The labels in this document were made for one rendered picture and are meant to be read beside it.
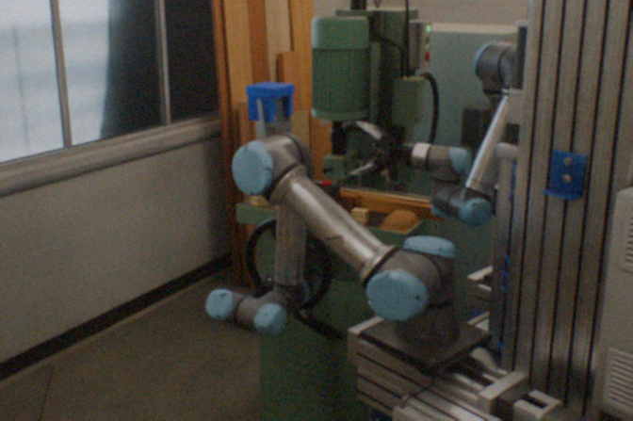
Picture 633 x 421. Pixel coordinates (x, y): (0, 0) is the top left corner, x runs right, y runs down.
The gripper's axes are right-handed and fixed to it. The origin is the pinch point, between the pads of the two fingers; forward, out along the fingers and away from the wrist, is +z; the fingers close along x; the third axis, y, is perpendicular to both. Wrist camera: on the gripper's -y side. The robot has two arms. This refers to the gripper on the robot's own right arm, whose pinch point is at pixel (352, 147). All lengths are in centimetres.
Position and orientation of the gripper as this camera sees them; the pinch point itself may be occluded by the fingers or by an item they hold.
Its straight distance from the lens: 215.8
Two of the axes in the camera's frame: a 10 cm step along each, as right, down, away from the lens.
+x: -1.1, 9.9, 1.0
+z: -8.9, -1.4, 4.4
